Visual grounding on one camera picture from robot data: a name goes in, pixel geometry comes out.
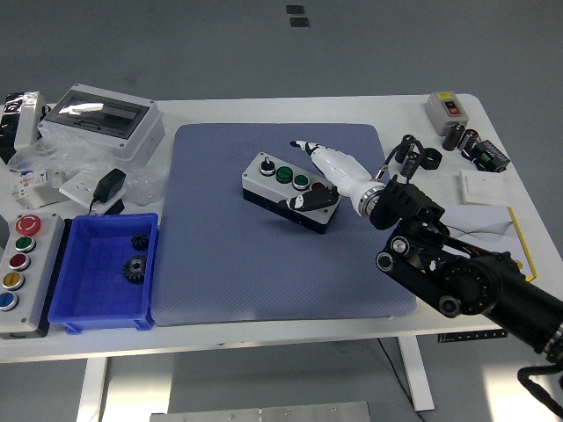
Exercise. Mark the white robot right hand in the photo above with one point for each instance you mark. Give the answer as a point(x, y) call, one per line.
point(338, 169)

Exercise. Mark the grey four-button control box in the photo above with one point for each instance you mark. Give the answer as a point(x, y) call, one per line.
point(264, 186)

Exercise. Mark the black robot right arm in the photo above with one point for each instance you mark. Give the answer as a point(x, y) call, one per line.
point(484, 281)

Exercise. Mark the grey five-button control station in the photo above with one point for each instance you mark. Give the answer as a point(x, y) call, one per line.
point(37, 290)

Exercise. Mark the black cylindrical capacitor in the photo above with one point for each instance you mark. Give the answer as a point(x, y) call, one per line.
point(409, 166)
point(399, 154)
point(453, 136)
point(468, 140)

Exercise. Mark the black hex nut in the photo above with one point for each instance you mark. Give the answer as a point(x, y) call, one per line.
point(431, 159)

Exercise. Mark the blue-grey table mat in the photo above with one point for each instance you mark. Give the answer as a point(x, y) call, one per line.
point(246, 272)

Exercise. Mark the dark floor plate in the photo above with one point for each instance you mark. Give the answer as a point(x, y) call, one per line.
point(295, 9)
point(299, 22)

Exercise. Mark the black module with green terminal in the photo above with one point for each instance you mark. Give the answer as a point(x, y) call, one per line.
point(492, 157)

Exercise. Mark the yellow and white carton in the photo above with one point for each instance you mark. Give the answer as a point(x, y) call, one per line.
point(488, 220)

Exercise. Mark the clear plastic bag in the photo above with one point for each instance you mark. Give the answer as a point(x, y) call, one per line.
point(145, 184)

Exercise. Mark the small black gear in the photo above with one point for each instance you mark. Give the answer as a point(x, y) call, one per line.
point(139, 242)

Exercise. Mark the black table height controller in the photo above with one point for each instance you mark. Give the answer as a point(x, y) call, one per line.
point(470, 336)

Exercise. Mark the white table leg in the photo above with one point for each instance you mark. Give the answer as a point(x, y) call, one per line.
point(415, 373)
point(90, 387)

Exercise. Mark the large black gear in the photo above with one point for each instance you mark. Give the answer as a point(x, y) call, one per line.
point(134, 269)

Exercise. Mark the black power adapter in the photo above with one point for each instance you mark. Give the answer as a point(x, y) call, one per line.
point(109, 184)

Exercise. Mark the grey metal plate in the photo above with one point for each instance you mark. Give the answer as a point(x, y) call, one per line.
point(259, 414)

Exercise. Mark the blue plastic bin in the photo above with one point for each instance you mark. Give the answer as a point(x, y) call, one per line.
point(97, 303)

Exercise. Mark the white circuit breaker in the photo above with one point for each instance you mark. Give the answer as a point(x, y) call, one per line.
point(37, 186)

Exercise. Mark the white box with black wrapper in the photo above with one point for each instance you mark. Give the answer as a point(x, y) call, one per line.
point(28, 118)

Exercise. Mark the grey two-button switch box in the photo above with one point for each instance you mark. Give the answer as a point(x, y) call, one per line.
point(440, 110)

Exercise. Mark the white wall switch plate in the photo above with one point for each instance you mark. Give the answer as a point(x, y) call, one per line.
point(484, 186)

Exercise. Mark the grey enclosure with clear lid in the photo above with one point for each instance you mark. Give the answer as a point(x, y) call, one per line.
point(132, 140)

